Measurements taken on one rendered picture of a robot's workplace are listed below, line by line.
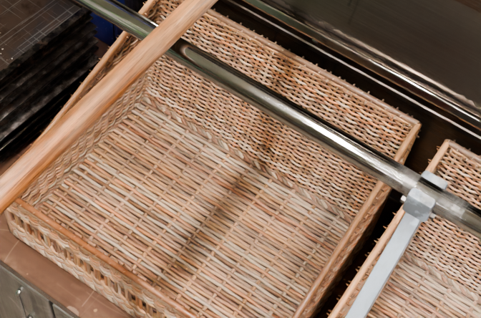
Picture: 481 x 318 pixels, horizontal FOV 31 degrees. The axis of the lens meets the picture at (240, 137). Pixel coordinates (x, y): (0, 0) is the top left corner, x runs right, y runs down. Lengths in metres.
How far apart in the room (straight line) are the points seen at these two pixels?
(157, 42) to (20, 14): 0.64
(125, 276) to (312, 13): 0.53
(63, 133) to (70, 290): 0.64
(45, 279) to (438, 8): 0.82
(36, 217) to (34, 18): 0.39
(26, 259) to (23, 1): 0.48
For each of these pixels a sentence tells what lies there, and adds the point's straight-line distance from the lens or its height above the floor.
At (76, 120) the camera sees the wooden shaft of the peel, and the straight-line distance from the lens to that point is 1.01.
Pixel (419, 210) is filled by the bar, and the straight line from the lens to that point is 1.03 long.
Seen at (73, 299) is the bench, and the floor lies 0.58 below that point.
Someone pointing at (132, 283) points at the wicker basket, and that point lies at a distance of 1.45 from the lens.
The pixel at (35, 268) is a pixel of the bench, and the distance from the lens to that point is 1.62.
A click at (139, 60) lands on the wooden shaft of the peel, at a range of 1.06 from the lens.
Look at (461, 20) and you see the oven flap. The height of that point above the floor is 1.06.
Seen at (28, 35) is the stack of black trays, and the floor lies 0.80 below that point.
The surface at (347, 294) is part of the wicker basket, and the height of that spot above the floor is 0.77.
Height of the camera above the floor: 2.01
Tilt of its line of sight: 54 degrees down
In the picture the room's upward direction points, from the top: 6 degrees clockwise
